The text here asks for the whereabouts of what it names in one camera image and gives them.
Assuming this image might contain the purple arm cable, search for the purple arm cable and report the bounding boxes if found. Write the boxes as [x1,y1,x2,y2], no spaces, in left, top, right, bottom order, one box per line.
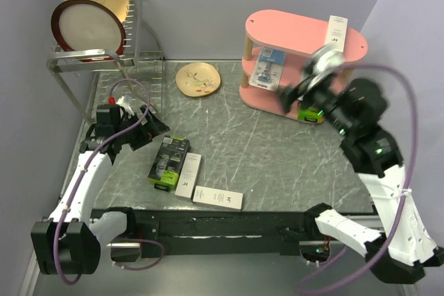
[55,79,166,286]
[294,64,416,293]

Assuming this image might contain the blue razor blister pack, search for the blue razor blister pack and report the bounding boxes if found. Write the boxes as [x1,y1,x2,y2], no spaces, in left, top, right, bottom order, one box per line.
[249,47,285,92]

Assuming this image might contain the white razor box bottom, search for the white razor box bottom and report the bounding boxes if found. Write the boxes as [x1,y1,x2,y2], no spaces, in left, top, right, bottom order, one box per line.
[192,186,244,211]

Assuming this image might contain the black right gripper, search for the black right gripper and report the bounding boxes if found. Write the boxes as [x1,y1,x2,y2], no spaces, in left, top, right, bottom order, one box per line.
[266,66,348,133]

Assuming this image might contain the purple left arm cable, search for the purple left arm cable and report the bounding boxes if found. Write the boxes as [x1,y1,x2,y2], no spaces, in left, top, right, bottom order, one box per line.
[55,79,166,286]

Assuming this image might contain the pink three-tier shelf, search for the pink three-tier shelf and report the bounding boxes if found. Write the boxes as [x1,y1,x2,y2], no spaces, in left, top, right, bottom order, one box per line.
[239,10,368,123]

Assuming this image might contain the floral wooden plate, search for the floral wooden plate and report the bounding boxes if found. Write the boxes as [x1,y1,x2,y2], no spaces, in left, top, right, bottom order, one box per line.
[176,62,221,98]

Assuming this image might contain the white razor box slanted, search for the white razor box slanted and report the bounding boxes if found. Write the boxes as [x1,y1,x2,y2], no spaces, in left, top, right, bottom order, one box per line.
[175,153,202,200]

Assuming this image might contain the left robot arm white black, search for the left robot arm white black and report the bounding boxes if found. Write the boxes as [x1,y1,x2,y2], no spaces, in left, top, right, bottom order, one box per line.
[31,103,169,279]

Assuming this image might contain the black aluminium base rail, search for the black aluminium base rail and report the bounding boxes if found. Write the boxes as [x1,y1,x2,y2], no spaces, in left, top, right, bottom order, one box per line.
[41,207,382,262]

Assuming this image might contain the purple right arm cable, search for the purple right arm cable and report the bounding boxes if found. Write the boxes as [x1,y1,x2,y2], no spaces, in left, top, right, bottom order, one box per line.
[294,64,416,293]

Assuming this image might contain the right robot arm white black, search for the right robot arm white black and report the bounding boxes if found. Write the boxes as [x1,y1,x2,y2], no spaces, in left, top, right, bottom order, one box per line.
[277,76,443,284]

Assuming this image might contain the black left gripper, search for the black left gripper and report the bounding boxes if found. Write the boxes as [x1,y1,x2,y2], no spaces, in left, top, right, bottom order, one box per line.
[114,105,169,150]

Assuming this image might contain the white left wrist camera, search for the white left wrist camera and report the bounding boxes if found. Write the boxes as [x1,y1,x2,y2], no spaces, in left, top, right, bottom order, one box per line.
[116,95,135,116]

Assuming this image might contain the brown rimmed white plate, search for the brown rimmed white plate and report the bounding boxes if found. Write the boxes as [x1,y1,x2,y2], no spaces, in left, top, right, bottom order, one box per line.
[50,0,126,55]

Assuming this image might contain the black green razor box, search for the black green razor box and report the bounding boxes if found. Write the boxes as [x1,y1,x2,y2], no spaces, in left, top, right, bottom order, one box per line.
[148,135,191,192]
[297,101,323,123]

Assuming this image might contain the white razor box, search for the white razor box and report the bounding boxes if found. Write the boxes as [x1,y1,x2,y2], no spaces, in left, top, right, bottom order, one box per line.
[192,186,244,211]
[325,15,348,52]

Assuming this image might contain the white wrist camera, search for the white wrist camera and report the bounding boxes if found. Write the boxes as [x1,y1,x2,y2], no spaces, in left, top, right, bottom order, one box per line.
[116,95,135,116]
[305,44,344,76]

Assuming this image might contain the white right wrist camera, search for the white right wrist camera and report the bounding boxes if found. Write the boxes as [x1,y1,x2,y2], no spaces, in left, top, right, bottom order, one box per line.
[305,44,344,76]

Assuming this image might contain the metal dish rack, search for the metal dish rack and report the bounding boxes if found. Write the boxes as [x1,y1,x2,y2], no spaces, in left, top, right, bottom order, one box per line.
[46,0,164,124]

